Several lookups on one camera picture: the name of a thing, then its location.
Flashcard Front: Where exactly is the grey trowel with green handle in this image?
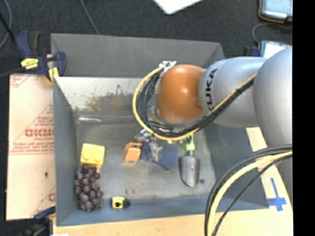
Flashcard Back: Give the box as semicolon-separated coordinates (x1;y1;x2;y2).
178;134;201;187

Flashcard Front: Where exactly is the grey metal bin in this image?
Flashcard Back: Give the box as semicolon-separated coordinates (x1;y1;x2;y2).
50;33;269;227

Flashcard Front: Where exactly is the small yellow and black box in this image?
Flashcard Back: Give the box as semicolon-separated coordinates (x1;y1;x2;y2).
110;196;130;209

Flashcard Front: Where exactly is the brown cardboard board red print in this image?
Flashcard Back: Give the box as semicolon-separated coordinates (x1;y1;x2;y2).
5;73;56;221

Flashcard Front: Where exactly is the yellow toy brick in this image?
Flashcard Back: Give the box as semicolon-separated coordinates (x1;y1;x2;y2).
79;143;106;170

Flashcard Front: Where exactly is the purple toy grape bunch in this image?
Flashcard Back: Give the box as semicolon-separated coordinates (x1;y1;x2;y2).
73;164;104;212

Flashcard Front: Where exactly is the orange-brown toy block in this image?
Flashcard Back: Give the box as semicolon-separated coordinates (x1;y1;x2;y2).
124;142;143;163

